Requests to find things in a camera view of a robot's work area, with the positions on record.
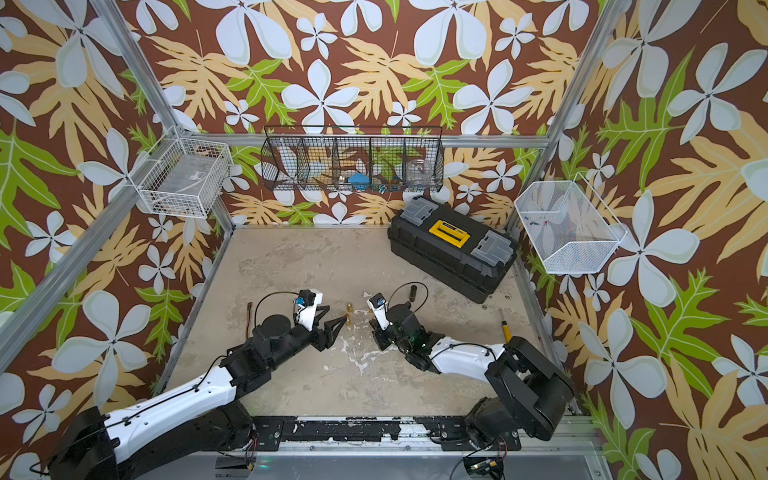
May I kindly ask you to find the black plastic toolbox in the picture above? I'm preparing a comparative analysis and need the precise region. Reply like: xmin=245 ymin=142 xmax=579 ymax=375
xmin=387 ymin=195 xmax=518 ymax=304

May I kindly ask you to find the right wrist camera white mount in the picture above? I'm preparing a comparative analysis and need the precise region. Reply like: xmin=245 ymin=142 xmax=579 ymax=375
xmin=367 ymin=293 xmax=390 ymax=330

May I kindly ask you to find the white wire basket left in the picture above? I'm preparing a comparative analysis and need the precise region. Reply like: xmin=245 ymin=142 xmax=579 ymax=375
xmin=130 ymin=127 xmax=233 ymax=219

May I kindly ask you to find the black wire basket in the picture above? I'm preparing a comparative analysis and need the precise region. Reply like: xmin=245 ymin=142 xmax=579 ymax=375
xmin=260 ymin=125 xmax=445 ymax=193

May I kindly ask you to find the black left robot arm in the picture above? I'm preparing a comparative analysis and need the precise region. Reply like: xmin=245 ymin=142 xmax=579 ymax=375
xmin=44 ymin=305 xmax=347 ymax=479

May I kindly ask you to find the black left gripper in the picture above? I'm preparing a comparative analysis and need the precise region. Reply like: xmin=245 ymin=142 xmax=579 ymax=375
xmin=268 ymin=302 xmax=346 ymax=370

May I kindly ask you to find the yellow handled screwdriver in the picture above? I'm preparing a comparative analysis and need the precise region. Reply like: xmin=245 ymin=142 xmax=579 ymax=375
xmin=499 ymin=310 xmax=512 ymax=343

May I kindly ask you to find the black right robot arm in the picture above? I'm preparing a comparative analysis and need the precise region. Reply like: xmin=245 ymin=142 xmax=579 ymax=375
xmin=367 ymin=295 xmax=574 ymax=449

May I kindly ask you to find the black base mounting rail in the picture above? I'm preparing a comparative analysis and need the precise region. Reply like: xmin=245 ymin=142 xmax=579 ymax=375
xmin=239 ymin=415 xmax=523 ymax=453

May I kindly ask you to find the blue item in basket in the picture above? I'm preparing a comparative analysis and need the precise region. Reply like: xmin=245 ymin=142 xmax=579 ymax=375
xmin=348 ymin=173 xmax=370 ymax=191

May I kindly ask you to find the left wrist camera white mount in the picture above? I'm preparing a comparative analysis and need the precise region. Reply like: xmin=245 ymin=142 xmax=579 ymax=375
xmin=293 ymin=289 xmax=323 ymax=332

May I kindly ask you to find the white mesh basket right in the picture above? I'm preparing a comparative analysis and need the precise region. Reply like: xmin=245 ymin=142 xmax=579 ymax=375
xmin=515 ymin=180 xmax=628 ymax=276

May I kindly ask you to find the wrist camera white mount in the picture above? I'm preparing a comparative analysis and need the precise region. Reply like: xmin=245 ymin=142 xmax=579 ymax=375
xmin=293 ymin=289 xmax=323 ymax=332
xmin=367 ymin=293 xmax=390 ymax=330

